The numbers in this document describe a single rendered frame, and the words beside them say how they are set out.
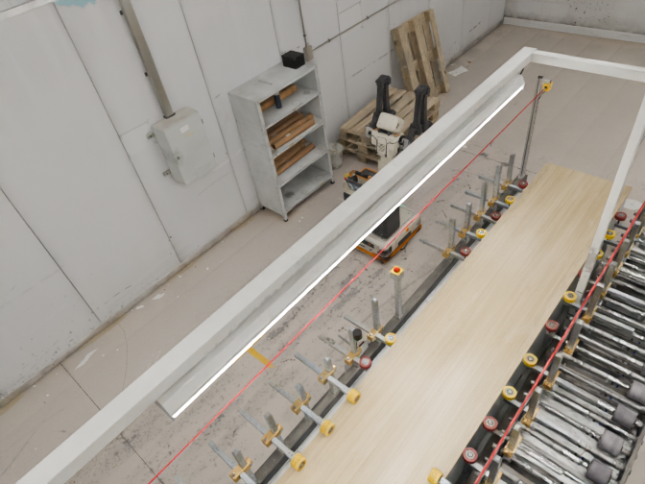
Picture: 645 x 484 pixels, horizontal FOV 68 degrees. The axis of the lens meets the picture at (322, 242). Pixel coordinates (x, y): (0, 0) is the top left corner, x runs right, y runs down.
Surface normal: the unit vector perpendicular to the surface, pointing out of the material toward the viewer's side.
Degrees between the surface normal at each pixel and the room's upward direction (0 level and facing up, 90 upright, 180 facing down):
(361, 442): 0
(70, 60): 90
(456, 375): 0
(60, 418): 0
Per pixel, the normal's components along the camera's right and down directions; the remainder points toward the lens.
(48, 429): -0.14, -0.72
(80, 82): 0.74, 0.38
